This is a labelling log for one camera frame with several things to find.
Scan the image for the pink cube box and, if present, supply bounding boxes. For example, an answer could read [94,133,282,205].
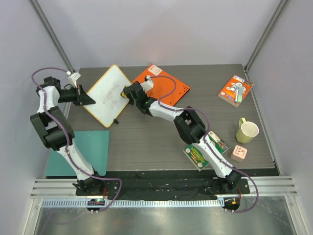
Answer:
[230,145,247,163]

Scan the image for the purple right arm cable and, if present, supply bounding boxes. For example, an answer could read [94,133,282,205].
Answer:
[149,75,259,213]

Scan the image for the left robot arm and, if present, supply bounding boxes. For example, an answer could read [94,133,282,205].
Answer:
[30,76,104,195]

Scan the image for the green book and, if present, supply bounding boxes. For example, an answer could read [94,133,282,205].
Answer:
[183,131,229,174]

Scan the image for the teal mat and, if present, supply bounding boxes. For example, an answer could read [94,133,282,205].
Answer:
[45,130,110,177]

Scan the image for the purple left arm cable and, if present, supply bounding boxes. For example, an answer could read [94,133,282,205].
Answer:
[31,67,122,212]

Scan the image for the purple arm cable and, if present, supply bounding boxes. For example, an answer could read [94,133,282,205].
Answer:
[31,67,122,212]
[149,75,259,213]

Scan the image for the aluminium rail front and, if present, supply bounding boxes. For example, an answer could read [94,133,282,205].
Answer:
[30,177,297,210]

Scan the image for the marker pen on book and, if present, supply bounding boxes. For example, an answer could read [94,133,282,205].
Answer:
[234,86,245,104]

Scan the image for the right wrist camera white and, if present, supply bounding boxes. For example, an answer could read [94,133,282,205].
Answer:
[141,75,154,92]

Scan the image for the orange comic book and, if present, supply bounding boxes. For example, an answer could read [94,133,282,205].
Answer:
[218,75,254,107]

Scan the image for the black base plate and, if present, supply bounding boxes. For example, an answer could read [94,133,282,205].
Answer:
[73,170,250,200]

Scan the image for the yellow-framed whiteboard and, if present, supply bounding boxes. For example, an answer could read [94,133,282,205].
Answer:
[84,64,131,128]

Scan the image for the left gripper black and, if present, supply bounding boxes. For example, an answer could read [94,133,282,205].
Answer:
[59,85,96,107]

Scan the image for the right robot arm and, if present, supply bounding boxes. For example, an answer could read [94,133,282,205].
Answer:
[122,82,242,193]

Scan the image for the yellow-green mug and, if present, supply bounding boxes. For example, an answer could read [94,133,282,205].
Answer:
[235,117,259,144]

